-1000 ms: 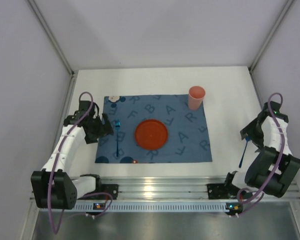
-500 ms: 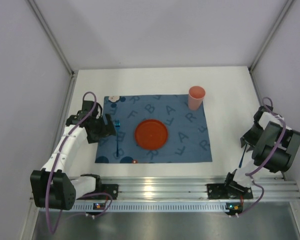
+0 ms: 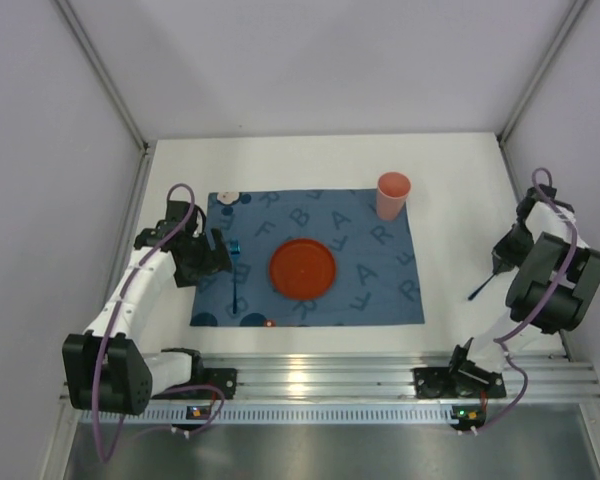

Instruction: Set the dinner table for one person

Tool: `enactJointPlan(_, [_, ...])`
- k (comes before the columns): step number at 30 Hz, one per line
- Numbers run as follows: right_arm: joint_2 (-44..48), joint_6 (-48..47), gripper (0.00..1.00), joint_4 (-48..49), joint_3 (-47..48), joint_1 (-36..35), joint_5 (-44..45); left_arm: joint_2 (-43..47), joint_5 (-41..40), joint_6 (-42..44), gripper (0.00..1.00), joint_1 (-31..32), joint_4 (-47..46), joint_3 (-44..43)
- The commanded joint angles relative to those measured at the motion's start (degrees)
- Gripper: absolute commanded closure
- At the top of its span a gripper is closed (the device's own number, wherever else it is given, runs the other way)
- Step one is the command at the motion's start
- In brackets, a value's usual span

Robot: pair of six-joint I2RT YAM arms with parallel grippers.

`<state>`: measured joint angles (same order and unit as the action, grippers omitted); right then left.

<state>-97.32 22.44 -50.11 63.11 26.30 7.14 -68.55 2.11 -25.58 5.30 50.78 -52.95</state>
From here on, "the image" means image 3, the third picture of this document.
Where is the blue fork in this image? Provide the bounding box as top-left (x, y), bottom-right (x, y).
top-left (229, 240), bottom-right (241, 315)

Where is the blue spoon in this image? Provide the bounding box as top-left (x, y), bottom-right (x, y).
top-left (467, 273), bottom-right (496, 301)

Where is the blue letter-print placemat cloth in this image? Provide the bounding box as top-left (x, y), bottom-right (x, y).
top-left (189, 189), bottom-right (425, 327)

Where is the red round plate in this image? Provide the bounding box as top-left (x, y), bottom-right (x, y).
top-left (268, 238), bottom-right (337, 301)

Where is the pink plastic cup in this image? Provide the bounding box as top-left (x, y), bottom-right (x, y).
top-left (376, 172), bottom-right (411, 221)

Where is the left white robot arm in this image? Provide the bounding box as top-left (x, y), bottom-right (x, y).
top-left (62, 200), bottom-right (232, 415)

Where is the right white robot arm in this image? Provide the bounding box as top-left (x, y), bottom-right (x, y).
top-left (449, 184), bottom-right (600, 383)

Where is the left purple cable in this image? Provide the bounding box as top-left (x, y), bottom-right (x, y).
top-left (90, 183), bottom-right (227, 464)

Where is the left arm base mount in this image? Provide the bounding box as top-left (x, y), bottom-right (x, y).
top-left (192, 367), bottom-right (238, 400)

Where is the aluminium mounting rail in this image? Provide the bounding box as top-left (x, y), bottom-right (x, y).
top-left (59, 352), bottom-right (600, 401)

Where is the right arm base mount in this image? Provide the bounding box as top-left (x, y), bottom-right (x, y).
top-left (413, 367), bottom-right (507, 400)

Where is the perforated cable tray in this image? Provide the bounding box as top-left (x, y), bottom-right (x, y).
top-left (79, 403), bottom-right (491, 426)

